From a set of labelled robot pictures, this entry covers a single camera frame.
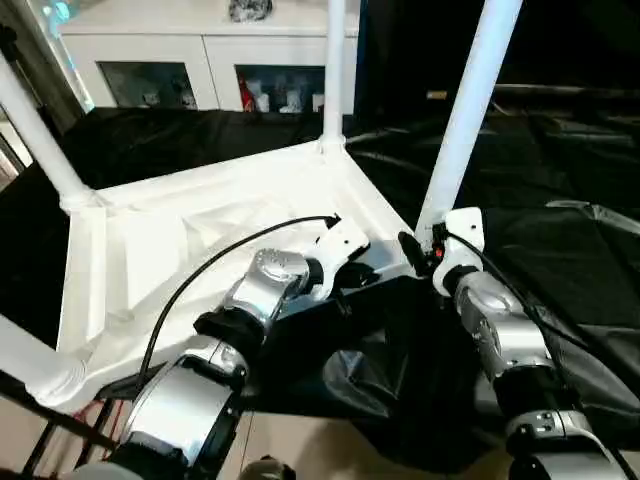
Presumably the white plastic table leg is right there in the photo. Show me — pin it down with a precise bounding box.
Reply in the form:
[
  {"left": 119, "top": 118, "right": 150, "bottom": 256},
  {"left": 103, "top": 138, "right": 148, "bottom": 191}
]
[
  {"left": 0, "top": 48, "right": 103, "bottom": 215},
  {"left": 318, "top": 0, "right": 350, "bottom": 157},
  {"left": 0, "top": 314, "right": 91, "bottom": 405},
  {"left": 414, "top": 0, "right": 525, "bottom": 252}
]

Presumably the white plastic table top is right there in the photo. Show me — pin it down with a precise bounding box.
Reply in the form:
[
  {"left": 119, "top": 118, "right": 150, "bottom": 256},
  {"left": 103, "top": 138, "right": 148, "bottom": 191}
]
[{"left": 38, "top": 135, "right": 427, "bottom": 413}]

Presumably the black mat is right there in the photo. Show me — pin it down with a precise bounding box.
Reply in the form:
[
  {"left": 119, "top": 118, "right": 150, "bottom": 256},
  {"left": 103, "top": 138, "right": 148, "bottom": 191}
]
[{"left": 0, "top": 100, "right": 640, "bottom": 476}]

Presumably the dark grey bar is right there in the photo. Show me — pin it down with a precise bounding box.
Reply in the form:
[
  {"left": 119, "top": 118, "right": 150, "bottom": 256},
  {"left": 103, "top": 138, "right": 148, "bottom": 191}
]
[{"left": 428, "top": 85, "right": 640, "bottom": 105}]

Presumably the black robot left foot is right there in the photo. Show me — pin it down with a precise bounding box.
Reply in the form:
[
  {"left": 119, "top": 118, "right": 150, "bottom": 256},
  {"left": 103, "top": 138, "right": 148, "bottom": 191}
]
[{"left": 238, "top": 455, "right": 298, "bottom": 480}]

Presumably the white glass-door cabinet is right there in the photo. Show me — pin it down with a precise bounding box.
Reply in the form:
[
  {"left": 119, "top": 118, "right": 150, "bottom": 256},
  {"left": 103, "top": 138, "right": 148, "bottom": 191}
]
[{"left": 52, "top": 0, "right": 363, "bottom": 115}]

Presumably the shiny silver ornament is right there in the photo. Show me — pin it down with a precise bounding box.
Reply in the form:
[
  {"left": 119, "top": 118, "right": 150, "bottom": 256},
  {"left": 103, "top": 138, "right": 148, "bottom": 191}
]
[{"left": 227, "top": 0, "right": 276, "bottom": 24}]

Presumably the grey metal rack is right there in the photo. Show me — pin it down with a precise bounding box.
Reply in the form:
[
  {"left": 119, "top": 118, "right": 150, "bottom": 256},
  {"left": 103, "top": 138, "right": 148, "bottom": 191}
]
[{"left": 0, "top": 0, "right": 93, "bottom": 176}]

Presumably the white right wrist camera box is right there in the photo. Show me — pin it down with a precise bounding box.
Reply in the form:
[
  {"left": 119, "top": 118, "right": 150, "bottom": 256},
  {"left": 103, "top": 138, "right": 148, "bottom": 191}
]
[{"left": 431, "top": 206, "right": 488, "bottom": 298}]

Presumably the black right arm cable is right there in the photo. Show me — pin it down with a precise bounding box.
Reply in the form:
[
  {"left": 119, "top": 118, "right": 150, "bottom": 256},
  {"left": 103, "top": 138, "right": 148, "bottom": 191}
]
[{"left": 438, "top": 234, "right": 640, "bottom": 406}]

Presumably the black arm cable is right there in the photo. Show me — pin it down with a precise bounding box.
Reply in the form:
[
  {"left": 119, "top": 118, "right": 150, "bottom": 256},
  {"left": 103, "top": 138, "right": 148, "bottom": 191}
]
[
  {"left": 133, "top": 214, "right": 342, "bottom": 403},
  {"left": 438, "top": 234, "right": 640, "bottom": 406}
]

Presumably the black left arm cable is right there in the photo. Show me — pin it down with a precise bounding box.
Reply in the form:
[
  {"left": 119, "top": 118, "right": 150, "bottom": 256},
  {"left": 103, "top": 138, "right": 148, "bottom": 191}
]
[{"left": 133, "top": 214, "right": 342, "bottom": 403}]

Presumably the black folding table frame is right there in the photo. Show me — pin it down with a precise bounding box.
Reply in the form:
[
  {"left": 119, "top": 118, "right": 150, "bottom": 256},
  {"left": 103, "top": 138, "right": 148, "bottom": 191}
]
[{"left": 0, "top": 368, "right": 136, "bottom": 480}]

